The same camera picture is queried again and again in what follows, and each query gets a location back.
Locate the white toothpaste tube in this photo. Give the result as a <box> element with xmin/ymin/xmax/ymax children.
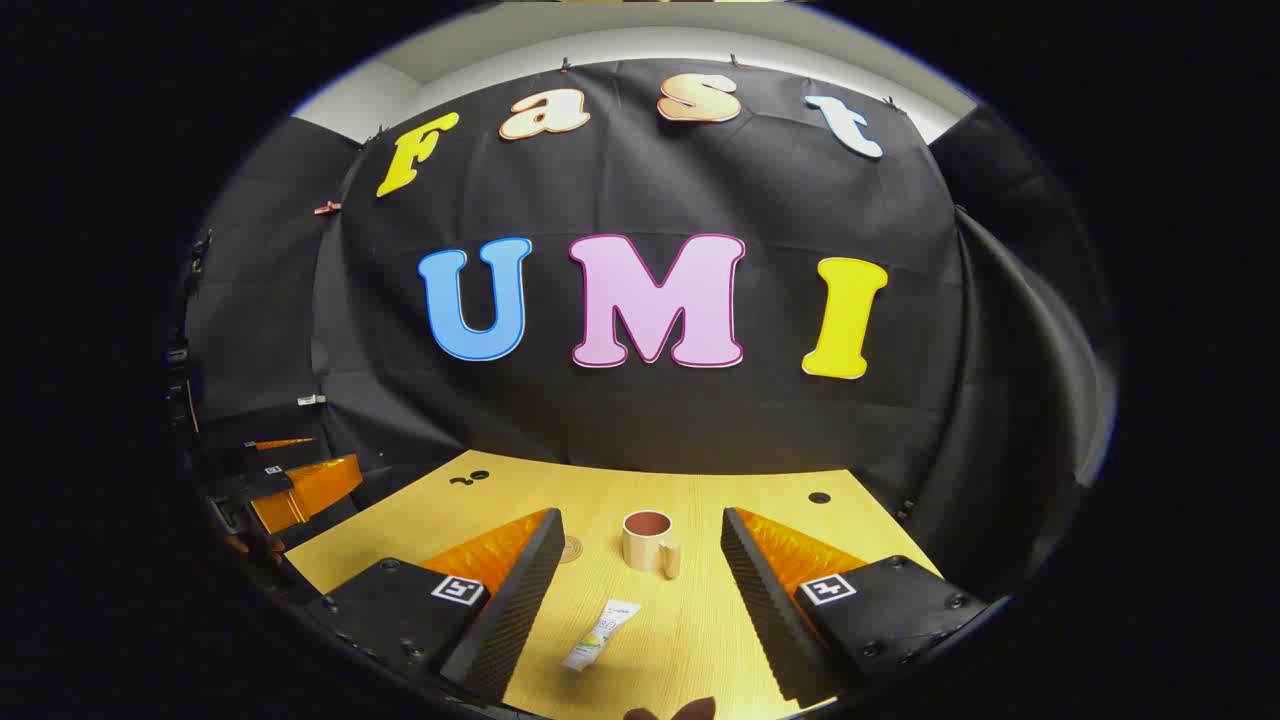
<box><xmin>560</xmin><ymin>598</ymin><xmax>643</xmax><ymax>673</ymax></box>

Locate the wooden desktop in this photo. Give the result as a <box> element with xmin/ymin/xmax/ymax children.
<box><xmin>285</xmin><ymin>449</ymin><xmax>946</xmax><ymax>720</ymax></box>

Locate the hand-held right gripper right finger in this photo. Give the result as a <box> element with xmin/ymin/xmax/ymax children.
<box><xmin>720</xmin><ymin>506</ymin><xmax>993</xmax><ymax>709</ymax></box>

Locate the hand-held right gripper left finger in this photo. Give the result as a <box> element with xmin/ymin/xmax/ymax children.
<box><xmin>300</xmin><ymin>507</ymin><xmax>567</xmax><ymax>704</ymax></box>

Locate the beige cup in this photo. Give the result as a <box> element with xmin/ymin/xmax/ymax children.
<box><xmin>622</xmin><ymin>510</ymin><xmax>683</xmax><ymax>581</ymax></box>

